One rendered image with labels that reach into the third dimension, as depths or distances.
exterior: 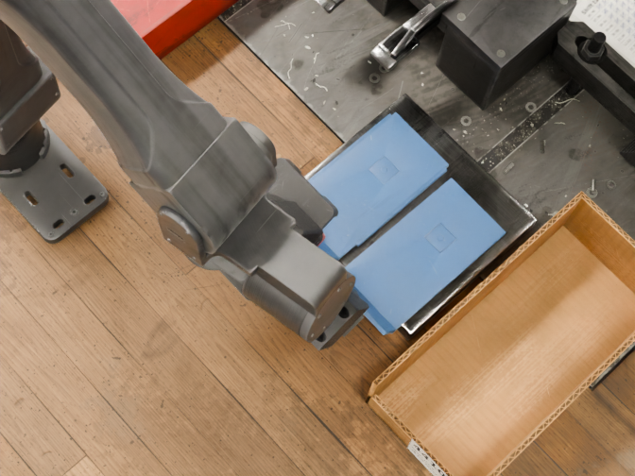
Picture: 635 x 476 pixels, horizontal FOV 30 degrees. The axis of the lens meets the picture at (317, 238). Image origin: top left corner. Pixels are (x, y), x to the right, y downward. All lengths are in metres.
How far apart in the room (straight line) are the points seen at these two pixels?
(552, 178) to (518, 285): 0.11
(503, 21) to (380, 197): 0.19
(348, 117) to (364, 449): 0.31
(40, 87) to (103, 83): 0.24
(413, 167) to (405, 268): 0.10
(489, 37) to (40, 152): 0.41
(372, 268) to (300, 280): 0.24
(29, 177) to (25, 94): 0.15
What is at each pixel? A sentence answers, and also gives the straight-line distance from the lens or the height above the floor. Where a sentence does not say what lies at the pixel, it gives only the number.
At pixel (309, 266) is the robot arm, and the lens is 0.80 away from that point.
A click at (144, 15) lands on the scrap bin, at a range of 1.16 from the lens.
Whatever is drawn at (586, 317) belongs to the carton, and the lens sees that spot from 1.07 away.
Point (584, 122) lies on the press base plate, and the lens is 1.15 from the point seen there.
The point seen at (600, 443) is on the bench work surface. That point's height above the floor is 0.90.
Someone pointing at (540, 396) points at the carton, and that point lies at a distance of 1.04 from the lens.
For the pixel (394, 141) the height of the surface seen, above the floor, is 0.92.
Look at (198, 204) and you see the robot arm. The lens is 0.76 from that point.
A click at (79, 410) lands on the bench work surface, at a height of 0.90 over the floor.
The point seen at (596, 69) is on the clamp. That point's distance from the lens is 1.09.
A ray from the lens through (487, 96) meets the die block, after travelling 1.11.
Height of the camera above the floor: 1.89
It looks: 69 degrees down
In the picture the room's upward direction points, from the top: 9 degrees clockwise
